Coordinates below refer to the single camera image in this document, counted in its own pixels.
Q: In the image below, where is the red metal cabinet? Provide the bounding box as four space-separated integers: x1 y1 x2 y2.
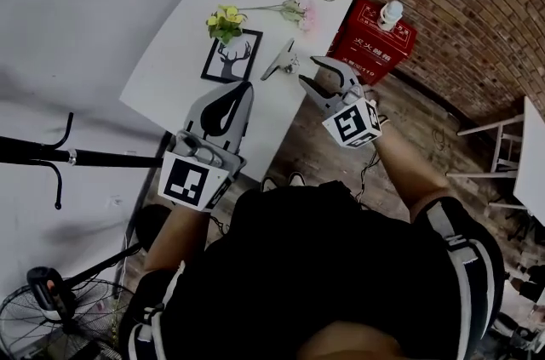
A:
326 0 418 87

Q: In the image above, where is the black shirt with white stripes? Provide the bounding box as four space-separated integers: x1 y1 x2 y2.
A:
118 179 508 360

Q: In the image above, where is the plain white table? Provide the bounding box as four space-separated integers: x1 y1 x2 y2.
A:
445 95 545 220

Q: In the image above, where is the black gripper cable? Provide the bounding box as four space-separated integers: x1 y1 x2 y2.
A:
359 149 381 207

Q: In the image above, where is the person's left forearm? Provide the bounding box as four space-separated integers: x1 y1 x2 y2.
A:
142 203 212 273

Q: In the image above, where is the white table with grommet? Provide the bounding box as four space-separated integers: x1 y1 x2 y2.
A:
118 0 357 183

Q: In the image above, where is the black floor fan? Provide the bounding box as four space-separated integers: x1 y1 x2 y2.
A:
0 203 172 360

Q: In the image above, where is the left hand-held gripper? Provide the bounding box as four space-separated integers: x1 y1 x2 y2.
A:
157 79 255 214

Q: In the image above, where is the metal clip tool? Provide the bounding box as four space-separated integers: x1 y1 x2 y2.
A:
260 37 301 82

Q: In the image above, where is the person's right forearm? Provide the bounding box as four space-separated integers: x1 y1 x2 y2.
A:
374 119 453 224

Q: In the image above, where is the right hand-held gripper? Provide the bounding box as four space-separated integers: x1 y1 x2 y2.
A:
298 55 383 149

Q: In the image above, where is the yellow-green potted plant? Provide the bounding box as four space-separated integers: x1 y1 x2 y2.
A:
206 4 249 46

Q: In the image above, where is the pale artificial flower sprig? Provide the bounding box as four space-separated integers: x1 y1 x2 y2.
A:
238 0 317 32

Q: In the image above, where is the black deer picture frame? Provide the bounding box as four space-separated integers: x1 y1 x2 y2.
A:
200 28 264 85

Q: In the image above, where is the white bottle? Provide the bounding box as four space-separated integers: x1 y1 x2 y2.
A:
376 0 404 32

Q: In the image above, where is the black coat rack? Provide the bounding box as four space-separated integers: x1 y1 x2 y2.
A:
0 111 171 211

